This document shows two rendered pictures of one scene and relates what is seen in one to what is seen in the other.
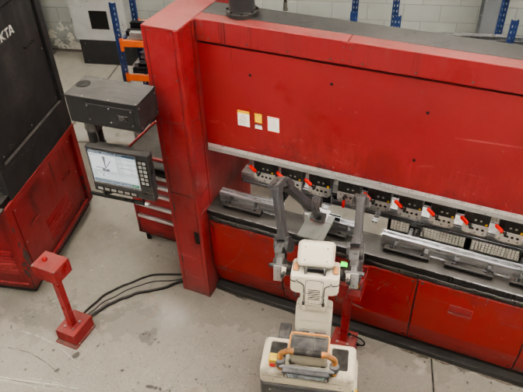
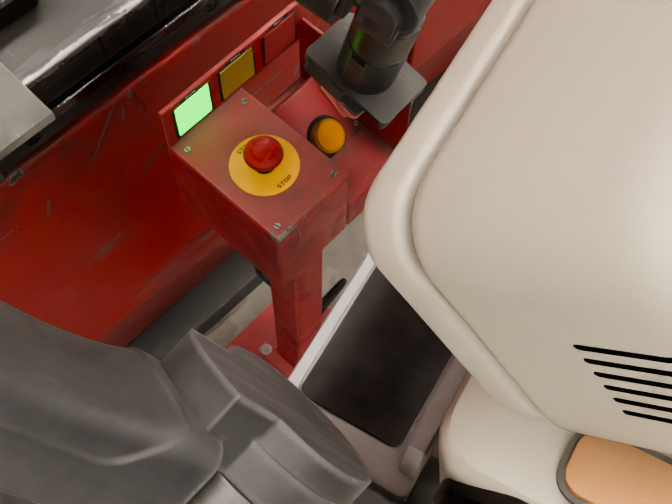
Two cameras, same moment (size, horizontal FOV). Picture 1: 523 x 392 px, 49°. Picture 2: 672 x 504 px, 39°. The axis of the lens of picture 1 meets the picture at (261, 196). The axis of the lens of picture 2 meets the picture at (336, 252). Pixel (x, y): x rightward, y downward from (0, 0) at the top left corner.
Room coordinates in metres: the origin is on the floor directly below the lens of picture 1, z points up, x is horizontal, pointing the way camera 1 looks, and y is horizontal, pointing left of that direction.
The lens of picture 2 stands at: (2.41, -0.07, 1.62)
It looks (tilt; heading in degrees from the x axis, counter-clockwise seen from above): 64 degrees down; 287
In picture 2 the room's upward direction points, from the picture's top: 2 degrees clockwise
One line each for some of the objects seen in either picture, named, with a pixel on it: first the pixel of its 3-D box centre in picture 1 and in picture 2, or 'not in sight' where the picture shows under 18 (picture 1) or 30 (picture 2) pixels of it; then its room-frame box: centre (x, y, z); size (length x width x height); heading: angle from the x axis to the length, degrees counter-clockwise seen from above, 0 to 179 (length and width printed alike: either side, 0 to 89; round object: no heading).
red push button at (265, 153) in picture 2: not in sight; (263, 159); (2.63, -0.52, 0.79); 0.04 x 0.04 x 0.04
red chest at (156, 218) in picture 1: (171, 189); not in sight; (3.98, 0.79, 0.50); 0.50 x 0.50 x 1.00; 65
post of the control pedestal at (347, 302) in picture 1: (345, 315); (296, 283); (2.62, -0.57, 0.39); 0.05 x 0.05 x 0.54; 67
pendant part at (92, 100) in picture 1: (121, 147); not in sight; (3.15, 0.90, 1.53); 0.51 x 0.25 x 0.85; 70
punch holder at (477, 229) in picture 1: (476, 220); not in sight; (2.62, -1.31, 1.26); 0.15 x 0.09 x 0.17; 65
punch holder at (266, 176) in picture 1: (266, 169); not in sight; (3.21, -0.04, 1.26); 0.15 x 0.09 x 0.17; 65
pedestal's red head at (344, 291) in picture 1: (349, 280); (290, 146); (2.62, -0.57, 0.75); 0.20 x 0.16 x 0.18; 67
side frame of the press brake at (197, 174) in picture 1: (208, 152); not in sight; (3.60, 0.38, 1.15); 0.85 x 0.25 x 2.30; 155
